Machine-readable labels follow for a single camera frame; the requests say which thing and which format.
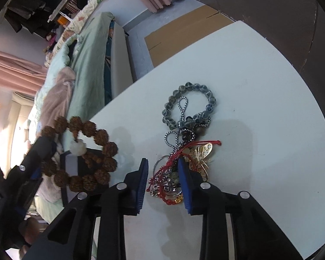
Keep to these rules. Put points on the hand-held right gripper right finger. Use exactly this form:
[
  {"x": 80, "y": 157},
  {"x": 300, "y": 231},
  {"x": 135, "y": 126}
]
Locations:
[{"x": 184, "y": 185}]

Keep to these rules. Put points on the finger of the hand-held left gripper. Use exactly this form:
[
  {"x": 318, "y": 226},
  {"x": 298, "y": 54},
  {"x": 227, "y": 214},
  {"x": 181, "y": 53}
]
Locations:
[{"x": 40, "y": 149}]

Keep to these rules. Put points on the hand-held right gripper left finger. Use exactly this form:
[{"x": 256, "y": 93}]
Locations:
[{"x": 142, "y": 180}]

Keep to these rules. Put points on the black jewelry box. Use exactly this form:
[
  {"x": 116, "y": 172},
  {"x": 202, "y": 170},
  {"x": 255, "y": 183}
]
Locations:
[{"x": 70, "y": 168}]

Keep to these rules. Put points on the gold butterfly brooch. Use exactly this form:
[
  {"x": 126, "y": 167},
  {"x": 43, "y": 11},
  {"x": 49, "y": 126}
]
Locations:
[{"x": 203, "y": 151}]

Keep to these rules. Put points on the person's left hand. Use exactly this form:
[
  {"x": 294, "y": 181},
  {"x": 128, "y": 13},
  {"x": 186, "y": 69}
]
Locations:
[{"x": 29, "y": 228}]

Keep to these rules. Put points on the pink floral blanket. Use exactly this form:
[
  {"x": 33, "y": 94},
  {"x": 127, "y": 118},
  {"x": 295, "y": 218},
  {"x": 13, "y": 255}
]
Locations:
[{"x": 59, "y": 97}]

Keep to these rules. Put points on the light green quilt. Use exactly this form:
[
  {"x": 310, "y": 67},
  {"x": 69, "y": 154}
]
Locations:
[{"x": 59, "y": 57}]

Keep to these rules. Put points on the hanging dark clothes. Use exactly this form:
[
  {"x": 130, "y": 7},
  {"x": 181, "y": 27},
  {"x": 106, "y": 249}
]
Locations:
[{"x": 24, "y": 13}]

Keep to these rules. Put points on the small white folding table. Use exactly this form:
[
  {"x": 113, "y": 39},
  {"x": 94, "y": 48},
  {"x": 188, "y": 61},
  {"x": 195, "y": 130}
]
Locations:
[{"x": 61, "y": 6}]

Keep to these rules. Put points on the flat cardboard sheet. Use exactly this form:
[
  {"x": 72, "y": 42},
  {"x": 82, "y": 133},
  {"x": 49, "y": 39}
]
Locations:
[{"x": 184, "y": 32}]

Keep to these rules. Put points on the cream floral quilt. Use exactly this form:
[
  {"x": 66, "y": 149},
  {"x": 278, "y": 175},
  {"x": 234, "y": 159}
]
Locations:
[{"x": 94, "y": 0}]

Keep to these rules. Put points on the grey bed frame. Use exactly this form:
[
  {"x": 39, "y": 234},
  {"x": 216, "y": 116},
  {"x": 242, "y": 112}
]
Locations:
[{"x": 119, "y": 59}]

